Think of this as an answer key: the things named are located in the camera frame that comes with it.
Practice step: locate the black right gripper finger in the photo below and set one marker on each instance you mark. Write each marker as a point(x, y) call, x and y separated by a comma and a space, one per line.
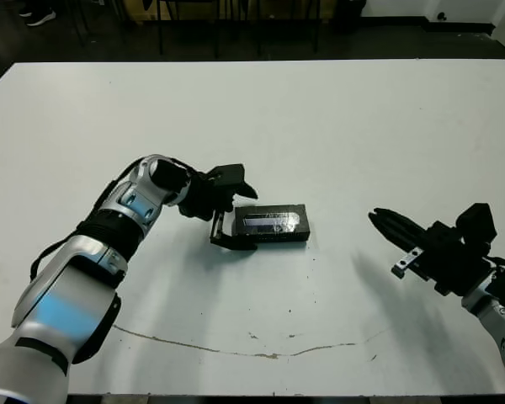
point(408, 229)
point(393, 235)

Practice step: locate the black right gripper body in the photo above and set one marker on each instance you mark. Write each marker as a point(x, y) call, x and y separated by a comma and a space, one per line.
point(452, 265)

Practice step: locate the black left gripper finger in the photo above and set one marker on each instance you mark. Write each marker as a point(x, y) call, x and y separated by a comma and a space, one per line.
point(235, 245)
point(246, 191)

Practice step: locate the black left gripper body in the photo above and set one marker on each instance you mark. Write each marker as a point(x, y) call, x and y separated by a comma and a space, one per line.
point(202, 198)

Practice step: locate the black rectangular box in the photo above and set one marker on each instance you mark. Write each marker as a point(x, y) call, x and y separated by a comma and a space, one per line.
point(273, 221)

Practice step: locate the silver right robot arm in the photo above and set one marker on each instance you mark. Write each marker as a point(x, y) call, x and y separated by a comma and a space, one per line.
point(501, 320)

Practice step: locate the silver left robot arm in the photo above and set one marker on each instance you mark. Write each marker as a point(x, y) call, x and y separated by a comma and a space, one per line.
point(67, 303)

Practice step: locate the black box base white insert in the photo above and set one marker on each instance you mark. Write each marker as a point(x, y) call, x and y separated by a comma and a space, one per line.
point(286, 245)

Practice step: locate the black mesh office chair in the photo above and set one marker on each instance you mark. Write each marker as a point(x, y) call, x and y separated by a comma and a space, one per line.
point(160, 38)

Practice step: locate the black round door stopper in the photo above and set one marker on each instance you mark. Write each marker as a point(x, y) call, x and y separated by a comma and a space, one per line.
point(442, 17)

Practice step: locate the black sneaker white sole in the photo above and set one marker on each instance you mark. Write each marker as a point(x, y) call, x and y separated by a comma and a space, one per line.
point(25, 12)
point(42, 19)

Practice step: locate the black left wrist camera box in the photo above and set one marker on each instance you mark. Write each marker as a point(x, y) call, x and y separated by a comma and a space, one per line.
point(227, 177)

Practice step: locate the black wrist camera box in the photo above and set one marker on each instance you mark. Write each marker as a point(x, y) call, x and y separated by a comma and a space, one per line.
point(477, 227)
point(227, 177)

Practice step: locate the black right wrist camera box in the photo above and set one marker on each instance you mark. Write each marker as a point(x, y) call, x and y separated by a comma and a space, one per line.
point(477, 227)

